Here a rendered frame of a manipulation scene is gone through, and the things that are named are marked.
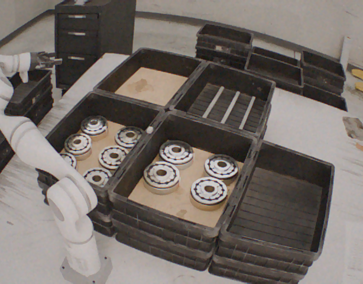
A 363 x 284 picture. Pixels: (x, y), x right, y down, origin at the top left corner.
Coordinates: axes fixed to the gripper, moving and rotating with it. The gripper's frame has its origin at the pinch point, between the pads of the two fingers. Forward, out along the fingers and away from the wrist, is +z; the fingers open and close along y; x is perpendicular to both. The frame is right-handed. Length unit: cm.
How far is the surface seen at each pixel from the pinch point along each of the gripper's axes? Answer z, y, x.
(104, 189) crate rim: -7, -62, 14
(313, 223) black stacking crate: 41, -101, 13
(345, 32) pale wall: 353, 42, -37
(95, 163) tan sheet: 2.6, -41.5, 21.1
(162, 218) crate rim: 1, -77, 13
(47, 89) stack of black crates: 27, 70, 48
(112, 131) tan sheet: 14.8, -31.1, 17.8
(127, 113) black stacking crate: 19.1, -31.8, 11.0
